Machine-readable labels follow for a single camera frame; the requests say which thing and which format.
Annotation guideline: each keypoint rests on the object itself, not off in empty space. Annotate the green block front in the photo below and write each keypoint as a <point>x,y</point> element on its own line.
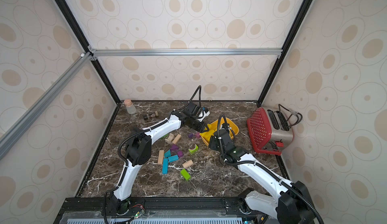
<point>185,174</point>

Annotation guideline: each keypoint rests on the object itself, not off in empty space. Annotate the long teal block front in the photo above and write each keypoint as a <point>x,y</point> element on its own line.
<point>165,166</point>

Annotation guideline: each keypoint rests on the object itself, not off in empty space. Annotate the long natural wood block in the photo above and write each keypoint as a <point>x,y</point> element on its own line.
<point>160,157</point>

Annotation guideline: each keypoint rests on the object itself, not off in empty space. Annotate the clear bottle pink cap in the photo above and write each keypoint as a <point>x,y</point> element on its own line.
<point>130,107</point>

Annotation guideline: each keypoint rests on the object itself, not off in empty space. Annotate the natural wood cylinder block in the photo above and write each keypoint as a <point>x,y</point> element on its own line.
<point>187,164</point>

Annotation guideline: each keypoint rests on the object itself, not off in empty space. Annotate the natural wood arch block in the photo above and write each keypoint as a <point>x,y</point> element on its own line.
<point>170,138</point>

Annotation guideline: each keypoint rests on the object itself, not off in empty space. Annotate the aluminium frame bar left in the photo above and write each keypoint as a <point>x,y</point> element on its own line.
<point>9,139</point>

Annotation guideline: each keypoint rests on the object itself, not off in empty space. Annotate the purple triangle block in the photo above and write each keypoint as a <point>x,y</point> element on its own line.
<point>174,148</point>

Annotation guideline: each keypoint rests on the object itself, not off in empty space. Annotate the aluminium frame bar back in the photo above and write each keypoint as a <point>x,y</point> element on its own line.
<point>185,52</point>

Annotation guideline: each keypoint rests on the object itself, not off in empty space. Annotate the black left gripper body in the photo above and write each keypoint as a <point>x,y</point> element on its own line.
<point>196,124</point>

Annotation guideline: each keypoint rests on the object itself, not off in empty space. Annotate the red polka dot toaster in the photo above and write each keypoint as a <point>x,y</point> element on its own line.
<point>269,131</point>

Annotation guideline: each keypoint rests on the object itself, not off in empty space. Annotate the aluminium frame bar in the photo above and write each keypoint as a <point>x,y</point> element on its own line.
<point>185,52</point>
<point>9,139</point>

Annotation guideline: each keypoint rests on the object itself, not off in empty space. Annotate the teal block right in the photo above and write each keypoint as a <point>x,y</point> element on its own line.
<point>173,158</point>

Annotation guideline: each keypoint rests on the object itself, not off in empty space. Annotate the teal block left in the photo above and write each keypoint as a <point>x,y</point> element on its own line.
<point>167,154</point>

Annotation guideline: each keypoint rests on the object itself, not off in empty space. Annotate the natural wood rectangular block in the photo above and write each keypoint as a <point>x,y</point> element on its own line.
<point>176,139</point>

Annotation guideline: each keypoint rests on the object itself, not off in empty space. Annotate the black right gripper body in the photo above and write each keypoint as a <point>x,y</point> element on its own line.
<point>223,131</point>

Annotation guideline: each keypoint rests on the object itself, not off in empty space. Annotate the green rainbow arch block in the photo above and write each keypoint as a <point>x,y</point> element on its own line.
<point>193,149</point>

